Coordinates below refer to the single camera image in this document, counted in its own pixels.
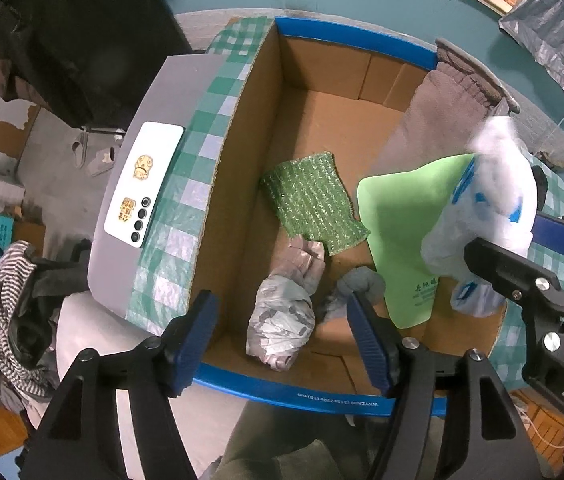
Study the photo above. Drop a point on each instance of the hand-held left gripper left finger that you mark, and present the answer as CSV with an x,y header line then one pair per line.
x,y
193,342

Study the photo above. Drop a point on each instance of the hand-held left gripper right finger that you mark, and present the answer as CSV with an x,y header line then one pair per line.
x,y
364,342

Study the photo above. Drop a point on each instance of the grey sock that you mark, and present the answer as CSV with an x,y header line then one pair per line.
x,y
359,282

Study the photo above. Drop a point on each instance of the white plastic bag blue print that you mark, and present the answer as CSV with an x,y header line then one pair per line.
x,y
486,200

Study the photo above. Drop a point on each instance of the grey patterned plastic bag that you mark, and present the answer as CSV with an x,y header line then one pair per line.
x,y
282,315

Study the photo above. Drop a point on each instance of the light green plastic bag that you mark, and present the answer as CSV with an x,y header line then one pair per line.
x,y
396,240

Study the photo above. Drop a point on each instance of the green scouring cloth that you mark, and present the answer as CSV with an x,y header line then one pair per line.
x,y
312,200

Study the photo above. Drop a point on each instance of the grey fleece pants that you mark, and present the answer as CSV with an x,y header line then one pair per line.
x,y
421,120

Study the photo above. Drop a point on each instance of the cardboard box with blue rim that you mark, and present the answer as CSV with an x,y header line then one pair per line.
x,y
322,125

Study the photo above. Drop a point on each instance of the olive trouser leg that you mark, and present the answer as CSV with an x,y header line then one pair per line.
x,y
282,445

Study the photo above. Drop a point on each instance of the black cloth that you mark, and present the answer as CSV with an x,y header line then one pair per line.
x,y
57,280

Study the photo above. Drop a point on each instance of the white smartphone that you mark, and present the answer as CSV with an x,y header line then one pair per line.
x,y
144,182

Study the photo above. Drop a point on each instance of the silver tarp bag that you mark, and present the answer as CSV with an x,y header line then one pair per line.
x,y
556,45

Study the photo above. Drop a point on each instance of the striped cloth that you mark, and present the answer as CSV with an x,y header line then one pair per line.
x,y
7,290

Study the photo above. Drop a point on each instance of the grey slipper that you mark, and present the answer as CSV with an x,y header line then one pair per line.
x,y
104,160
78,150

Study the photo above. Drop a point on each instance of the green checked tablecloth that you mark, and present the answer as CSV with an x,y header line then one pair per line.
x,y
197,125

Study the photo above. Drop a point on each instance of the teal box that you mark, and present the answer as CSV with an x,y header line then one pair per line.
x,y
2,235

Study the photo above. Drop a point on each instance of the large black bag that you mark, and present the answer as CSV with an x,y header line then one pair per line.
x,y
87,35

